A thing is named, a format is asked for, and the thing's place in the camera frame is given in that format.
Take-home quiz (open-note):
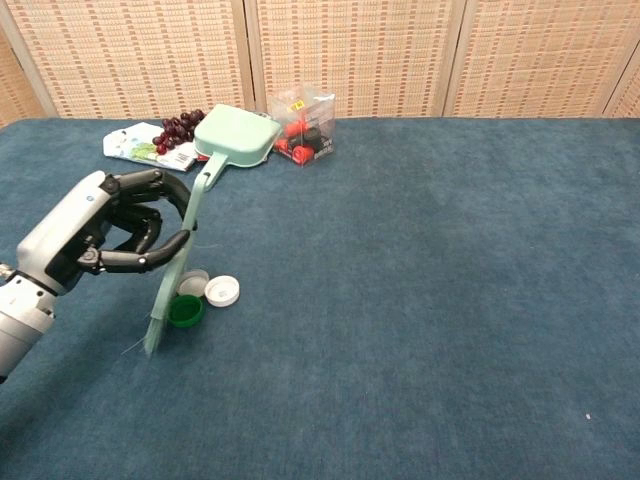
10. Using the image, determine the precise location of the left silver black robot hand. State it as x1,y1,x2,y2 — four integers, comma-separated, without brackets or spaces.
16,168,194,296

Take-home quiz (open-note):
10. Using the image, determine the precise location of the white bottle cap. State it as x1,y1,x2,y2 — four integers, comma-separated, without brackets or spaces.
204,275,241,308
175,268,211,298

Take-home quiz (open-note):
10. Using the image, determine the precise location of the green bottle cap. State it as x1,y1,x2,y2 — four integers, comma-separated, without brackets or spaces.
167,294,207,330

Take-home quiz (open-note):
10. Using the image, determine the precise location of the white printed snack packet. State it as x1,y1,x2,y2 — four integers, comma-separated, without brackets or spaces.
102,121,197,173

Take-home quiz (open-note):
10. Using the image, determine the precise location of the dark red grape bunch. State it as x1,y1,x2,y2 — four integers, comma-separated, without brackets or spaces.
152,109,207,155

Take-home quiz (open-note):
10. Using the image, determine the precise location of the woven bamboo screen panel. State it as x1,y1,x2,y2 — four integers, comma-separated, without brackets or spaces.
603,47,640,119
244,0,469,119
0,32,52,129
0,0,257,120
443,0,640,119

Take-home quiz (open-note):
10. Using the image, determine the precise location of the mint green dustpan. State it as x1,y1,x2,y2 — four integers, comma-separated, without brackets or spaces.
192,103,283,192

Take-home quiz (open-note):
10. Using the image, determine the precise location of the clear box with red items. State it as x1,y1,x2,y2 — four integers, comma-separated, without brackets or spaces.
268,84,336,168

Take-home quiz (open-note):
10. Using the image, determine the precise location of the blue felt table cover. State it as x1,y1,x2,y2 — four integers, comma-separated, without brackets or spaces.
0,117,640,480

